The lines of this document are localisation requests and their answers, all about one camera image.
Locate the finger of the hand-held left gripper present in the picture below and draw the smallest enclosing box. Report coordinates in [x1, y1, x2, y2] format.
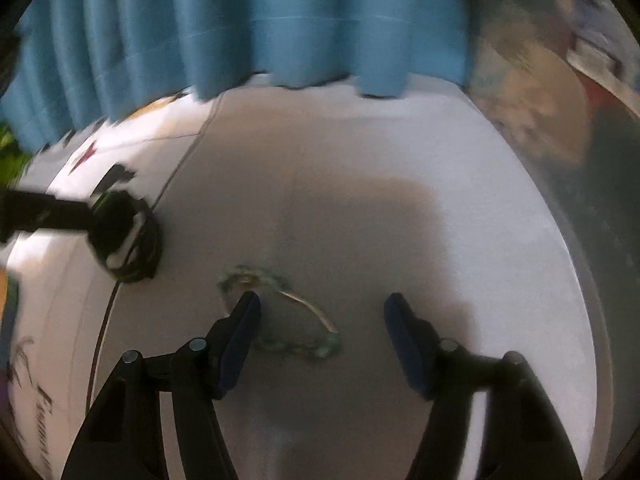
[0, 189, 98, 246]

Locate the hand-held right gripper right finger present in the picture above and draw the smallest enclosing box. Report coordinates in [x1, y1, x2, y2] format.
[383, 293, 584, 480]

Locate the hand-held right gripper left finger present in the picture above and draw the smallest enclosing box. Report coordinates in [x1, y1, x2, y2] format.
[60, 291, 262, 480]

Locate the green bead bracelet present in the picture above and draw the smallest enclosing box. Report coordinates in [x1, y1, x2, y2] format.
[217, 262, 344, 362]

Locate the black round jewelry box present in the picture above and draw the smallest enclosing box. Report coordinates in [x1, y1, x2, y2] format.
[87, 189, 164, 284]

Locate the green potted plant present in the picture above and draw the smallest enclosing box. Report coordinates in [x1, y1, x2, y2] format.
[0, 122, 32, 183]

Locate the white printed cloth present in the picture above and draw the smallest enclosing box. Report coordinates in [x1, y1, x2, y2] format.
[0, 87, 223, 476]

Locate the grey table cloth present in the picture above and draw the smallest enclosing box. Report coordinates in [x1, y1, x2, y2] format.
[90, 74, 601, 480]

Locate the blue curtain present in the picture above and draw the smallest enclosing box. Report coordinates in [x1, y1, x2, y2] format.
[0, 0, 478, 153]

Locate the tan cardboard box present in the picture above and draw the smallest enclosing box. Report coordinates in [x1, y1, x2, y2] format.
[472, 5, 592, 166]

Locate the white printed poster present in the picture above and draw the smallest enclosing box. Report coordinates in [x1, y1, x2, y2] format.
[555, 0, 640, 118]

